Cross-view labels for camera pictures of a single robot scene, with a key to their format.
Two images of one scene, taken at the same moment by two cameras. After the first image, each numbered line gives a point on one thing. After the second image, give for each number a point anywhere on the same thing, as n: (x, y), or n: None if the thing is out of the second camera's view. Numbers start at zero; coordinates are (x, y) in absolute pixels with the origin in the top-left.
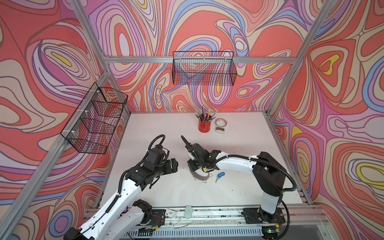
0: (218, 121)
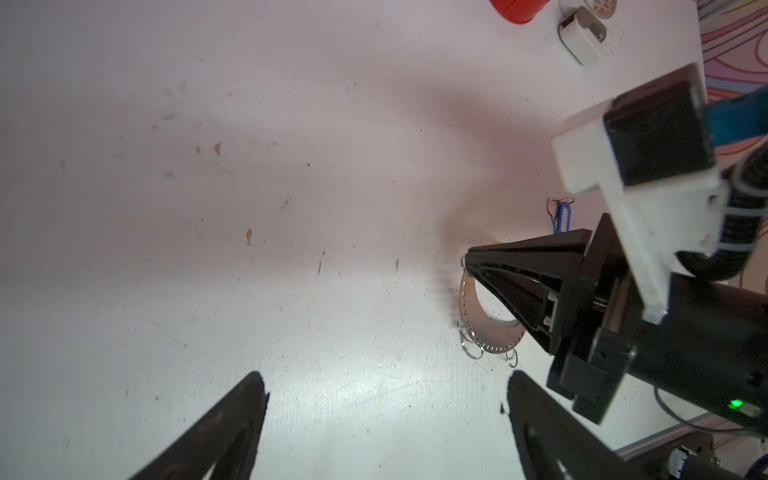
0: (604, 9)
